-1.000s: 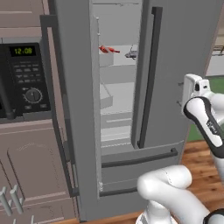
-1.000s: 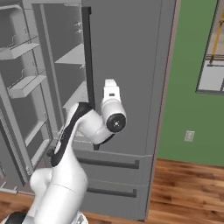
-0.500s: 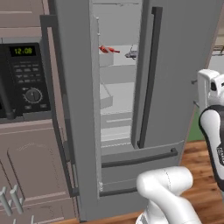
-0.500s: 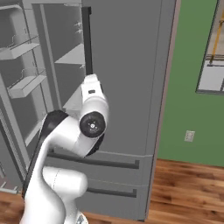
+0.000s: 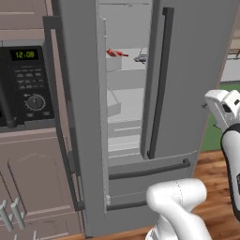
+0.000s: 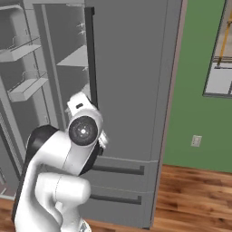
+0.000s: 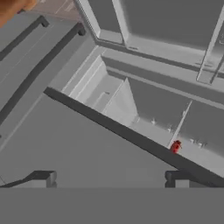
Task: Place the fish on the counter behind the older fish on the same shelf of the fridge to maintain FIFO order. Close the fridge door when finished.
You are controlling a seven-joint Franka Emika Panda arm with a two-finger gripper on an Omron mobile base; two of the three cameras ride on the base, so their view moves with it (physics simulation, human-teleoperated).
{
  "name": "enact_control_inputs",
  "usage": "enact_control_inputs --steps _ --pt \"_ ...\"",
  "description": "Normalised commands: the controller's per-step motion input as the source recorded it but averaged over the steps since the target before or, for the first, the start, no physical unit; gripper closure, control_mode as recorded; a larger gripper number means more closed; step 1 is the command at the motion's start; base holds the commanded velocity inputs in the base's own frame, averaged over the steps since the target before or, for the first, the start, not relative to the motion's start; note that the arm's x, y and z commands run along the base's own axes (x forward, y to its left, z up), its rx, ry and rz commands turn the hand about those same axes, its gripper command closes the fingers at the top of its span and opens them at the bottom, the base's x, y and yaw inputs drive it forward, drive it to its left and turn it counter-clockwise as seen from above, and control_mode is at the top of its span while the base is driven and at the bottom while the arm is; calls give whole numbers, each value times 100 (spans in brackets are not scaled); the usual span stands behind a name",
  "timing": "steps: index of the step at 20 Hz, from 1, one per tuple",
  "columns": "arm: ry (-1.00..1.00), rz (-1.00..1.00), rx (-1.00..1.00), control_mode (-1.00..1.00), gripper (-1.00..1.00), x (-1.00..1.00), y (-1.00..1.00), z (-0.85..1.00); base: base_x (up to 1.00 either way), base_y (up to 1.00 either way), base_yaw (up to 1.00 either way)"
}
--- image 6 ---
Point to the grey fridge drawer front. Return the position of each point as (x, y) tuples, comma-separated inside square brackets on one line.
[(120, 214), (127, 181)]

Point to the grey fridge door bin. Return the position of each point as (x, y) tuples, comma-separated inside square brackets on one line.
[(25, 89), (18, 53)]

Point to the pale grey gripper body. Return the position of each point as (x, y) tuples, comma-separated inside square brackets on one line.
[(103, 139)]

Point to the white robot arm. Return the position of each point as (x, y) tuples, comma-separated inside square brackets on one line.
[(51, 169)]

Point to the grey fridge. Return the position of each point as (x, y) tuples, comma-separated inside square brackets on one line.
[(75, 36)]

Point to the grey fridge shelf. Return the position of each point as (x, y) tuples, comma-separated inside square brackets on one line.
[(77, 59)]

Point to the grey fridge door with bins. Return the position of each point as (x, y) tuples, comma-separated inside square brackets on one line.
[(18, 75)]

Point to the white wall outlet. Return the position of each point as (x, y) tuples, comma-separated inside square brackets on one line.
[(196, 141)]

